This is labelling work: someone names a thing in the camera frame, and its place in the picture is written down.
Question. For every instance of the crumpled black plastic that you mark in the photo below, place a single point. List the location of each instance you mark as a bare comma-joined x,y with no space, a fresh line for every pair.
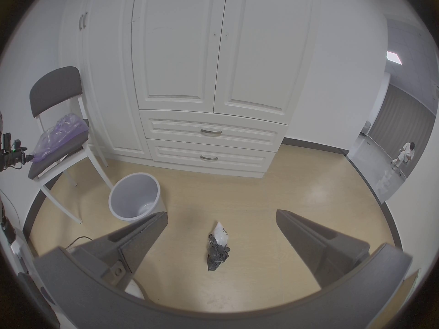
216,255

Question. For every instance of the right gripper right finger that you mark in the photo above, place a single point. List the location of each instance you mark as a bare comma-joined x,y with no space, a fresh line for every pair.
308,242

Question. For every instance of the white trash bin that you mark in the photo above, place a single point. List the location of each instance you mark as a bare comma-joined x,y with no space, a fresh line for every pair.
137,194

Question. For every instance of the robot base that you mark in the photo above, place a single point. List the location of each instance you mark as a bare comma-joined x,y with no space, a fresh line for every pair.
134,289

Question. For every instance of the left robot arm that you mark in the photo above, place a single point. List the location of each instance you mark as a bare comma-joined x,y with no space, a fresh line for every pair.
8,233

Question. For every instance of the square ceiling lamp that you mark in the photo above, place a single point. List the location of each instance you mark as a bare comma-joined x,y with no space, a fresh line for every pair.
394,57

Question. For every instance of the person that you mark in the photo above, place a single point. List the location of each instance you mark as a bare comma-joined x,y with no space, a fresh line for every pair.
407,151

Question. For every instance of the purple plastic bag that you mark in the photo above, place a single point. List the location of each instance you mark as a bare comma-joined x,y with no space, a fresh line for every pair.
61,132

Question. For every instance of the white chair with grey seat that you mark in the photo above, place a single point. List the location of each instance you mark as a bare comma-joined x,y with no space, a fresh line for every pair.
55,87

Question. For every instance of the grey curtain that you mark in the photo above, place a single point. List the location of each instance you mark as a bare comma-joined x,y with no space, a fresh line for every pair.
401,115

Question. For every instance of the white wardrobe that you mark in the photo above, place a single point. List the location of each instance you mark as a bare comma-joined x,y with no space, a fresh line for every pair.
178,46

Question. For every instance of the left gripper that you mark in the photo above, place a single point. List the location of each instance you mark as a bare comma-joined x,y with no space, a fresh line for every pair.
10,159

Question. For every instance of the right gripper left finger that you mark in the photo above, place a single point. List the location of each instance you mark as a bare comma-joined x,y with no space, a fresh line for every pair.
137,242

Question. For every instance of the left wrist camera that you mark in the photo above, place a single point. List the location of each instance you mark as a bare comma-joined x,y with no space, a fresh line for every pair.
7,141

